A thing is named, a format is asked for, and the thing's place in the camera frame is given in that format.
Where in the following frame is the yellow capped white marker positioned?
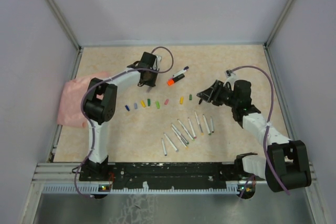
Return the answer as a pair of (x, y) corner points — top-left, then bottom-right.
(171, 127), (188, 148)

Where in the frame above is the blue tipped white marker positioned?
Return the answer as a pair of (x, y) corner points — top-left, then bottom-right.
(172, 66), (189, 78)

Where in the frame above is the pink cloth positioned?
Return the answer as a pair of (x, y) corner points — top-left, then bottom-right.
(57, 71), (110, 128)

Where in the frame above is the aluminium frame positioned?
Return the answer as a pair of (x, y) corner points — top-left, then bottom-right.
(32, 0), (335, 223)

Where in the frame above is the black capped white marker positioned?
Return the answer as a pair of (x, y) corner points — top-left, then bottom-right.
(210, 116), (215, 133)

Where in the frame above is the light green marker cap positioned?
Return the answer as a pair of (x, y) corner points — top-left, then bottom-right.
(155, 101), (160, 109)

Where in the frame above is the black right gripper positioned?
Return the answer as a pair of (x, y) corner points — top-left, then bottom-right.
(197, 80), (238, 108)

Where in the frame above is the orange highlighter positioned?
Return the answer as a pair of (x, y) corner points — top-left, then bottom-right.
(167, 74), (185, 86)

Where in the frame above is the pink capped marker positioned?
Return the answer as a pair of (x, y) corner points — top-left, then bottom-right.
(187, 117), (197, 140)

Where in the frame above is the dark green capped marker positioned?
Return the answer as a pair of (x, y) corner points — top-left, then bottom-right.
(203, 114), (212, 135)

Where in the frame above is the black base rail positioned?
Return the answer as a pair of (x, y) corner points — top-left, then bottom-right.
(79, 162), (251, 190)

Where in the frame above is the grey blue capped marker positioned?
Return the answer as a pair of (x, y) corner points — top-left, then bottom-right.
(163, 133), (179, 152)

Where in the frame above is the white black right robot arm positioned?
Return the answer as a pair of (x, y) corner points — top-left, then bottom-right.
(197, 80), (312, 192)

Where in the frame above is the light green capped marker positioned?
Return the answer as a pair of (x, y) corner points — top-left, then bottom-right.
(177, 119), (194, 141)

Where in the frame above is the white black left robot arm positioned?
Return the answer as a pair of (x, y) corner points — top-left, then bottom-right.
(80, 52), (162, 180)

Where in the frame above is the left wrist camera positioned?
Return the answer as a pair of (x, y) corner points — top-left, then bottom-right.
(156, 55), (162, 71)

